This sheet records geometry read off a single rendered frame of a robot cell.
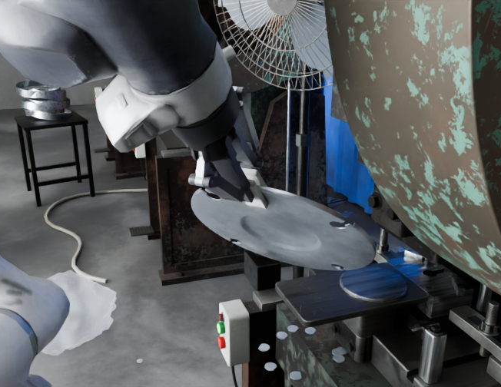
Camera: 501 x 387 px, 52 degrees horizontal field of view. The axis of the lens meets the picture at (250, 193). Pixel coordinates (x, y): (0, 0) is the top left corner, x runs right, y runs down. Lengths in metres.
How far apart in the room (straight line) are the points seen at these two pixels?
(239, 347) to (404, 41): 0.93
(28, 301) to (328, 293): 0.50
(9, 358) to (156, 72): 0.53
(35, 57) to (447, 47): 0.31
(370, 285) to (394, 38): 0.66
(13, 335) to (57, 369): 1.29
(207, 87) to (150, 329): 1.86
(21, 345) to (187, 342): 1.36
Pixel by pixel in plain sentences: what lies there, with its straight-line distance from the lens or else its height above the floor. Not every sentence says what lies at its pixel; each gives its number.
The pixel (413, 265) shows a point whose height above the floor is 0.78.
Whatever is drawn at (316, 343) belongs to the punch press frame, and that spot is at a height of 0.65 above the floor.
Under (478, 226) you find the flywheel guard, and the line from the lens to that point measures 0.42.
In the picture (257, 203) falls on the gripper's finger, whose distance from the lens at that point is 0.68.
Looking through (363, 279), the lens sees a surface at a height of 0.79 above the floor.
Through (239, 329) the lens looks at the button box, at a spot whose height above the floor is 0.59.
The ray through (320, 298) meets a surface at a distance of 0.94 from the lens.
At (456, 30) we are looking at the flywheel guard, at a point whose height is 1.26.
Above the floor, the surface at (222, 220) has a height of 0.95.
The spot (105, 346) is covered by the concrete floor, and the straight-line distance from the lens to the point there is 2.20.
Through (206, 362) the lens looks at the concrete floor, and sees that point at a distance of 2.06.
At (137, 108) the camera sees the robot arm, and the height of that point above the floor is 1.19.
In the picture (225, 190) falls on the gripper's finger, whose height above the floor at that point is 1.08.
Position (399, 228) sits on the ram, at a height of 0.91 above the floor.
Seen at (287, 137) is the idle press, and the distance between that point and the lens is 2.48.
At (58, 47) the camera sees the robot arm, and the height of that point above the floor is 1.24.
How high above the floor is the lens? 1.27
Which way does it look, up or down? 20 degrees down
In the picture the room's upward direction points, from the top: straight up
